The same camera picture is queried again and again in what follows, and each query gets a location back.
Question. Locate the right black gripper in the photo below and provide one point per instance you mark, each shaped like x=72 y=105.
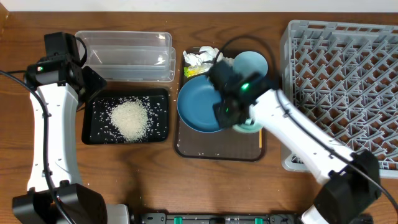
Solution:
x=227 y=117

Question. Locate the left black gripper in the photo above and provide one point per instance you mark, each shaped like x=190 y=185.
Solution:
x=94 y=83

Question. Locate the mint green bowl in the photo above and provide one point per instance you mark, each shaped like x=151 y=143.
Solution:
x=248 y=127

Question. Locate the dark blue plate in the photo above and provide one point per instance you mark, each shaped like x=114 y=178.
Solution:
x=195 y=105

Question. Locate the pile of white rice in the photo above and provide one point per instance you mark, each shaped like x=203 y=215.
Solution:
x=130 y=119

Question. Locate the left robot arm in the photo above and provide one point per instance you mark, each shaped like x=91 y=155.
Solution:
x=59 y=83

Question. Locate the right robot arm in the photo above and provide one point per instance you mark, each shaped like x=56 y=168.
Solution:
x=350 y=182

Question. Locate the black waste tray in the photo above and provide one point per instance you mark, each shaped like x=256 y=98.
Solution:
x=93 y=137

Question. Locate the grey dishwasher rack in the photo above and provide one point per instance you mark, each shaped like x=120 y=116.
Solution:
x=343 y=76

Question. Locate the dark brown serving tray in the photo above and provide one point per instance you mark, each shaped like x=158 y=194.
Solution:
x=226 y=145

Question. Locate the wooden chopstick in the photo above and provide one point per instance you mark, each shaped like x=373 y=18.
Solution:
x=260 y=139

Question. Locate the clear plastic bin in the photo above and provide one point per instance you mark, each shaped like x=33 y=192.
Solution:
x=129 y=56

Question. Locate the light blue bowl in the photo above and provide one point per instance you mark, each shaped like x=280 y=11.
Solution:
x=249 y=62

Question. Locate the green snack wrapper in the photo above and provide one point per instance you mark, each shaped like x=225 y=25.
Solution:
x=194 y=70

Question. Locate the crumpled white tissue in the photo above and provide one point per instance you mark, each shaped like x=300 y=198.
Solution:
x=206 y=54

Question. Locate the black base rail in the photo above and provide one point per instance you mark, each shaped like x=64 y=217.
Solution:
x=120 y=214

